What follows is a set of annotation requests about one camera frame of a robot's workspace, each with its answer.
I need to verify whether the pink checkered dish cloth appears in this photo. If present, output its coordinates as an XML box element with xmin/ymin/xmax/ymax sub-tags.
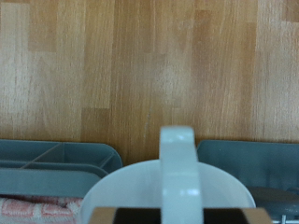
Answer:
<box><xmin>0</xmin><ymin>195</ymin><xmax>84</xmax><ymax>224</ymax></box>

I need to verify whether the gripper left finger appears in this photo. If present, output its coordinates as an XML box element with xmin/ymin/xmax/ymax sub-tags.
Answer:
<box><xmin>88</xmin><ymin>206</ymin><xmax>163</xmax><ymax>224</ymax></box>

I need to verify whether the grey plastic crate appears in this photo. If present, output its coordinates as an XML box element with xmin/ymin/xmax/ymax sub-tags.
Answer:
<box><xmin>0</xmin><ymin>138</ymin><xmax>123</xmax><ymax>199</ymax></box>

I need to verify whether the grey dish drying rack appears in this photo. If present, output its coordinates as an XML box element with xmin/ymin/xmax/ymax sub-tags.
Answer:
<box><xmin>196</xmin><ymin>139</ymin><xmax>299</xmax><ymax>194</ymax></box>

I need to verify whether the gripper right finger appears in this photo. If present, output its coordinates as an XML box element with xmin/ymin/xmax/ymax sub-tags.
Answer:
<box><xmin>202</xmin><ymin>206</ymin><xmax>275</xmax><ymax>224</ymax></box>

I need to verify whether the white plastic mug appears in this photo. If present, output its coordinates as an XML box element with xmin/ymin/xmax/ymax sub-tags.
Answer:
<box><xmin>78</xmin><ymin>125</ymin><xmax>257</xmax><ymax>224</ymax></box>

